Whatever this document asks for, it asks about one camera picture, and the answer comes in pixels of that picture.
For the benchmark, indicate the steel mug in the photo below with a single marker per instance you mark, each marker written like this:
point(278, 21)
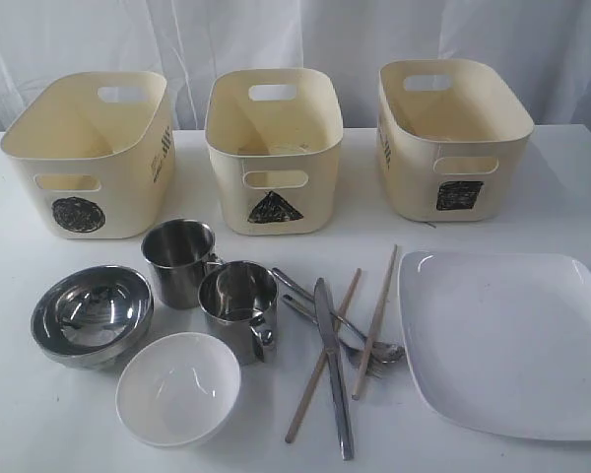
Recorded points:
point(239, 300)
point(181, 254)

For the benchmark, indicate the white round bowl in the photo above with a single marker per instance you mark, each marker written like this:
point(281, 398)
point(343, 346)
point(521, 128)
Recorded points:
point(179, 390)

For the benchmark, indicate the stainless steel bowl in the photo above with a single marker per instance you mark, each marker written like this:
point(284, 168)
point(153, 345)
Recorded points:
point(90, 318)

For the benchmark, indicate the cream bin with triangle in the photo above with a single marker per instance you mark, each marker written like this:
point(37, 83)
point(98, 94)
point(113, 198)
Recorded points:
point(274, 138)

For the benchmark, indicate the wooden chopstick right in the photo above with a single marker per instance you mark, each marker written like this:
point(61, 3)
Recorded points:
point(374, 328)

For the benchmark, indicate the wooden chopstick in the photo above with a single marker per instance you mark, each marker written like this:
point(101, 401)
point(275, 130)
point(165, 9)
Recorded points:
point(311, 385)
point(374, 328)

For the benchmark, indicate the steel table knife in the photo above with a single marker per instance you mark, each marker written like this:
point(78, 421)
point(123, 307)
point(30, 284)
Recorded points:
point(330, 341)

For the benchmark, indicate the wooden chopstick left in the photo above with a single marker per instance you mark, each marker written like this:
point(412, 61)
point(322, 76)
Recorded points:
point(311, 385)

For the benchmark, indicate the steel fork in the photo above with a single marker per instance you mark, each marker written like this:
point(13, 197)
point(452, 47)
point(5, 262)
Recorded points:
point(374, 368)

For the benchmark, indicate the steel spoon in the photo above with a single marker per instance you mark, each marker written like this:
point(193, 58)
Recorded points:
point(386, 353)

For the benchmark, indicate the cream bin with square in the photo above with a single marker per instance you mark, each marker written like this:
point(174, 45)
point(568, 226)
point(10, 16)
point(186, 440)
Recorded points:
point(451, 134)

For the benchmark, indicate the cream bin with circle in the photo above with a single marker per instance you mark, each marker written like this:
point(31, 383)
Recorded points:
point(95, 153)

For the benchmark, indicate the white square plate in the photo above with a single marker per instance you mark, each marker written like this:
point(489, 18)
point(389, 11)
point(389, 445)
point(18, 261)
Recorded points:
point(500, 343)

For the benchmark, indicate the white curtain backdrop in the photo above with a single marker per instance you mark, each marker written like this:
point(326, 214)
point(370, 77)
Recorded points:
point(542, 49)

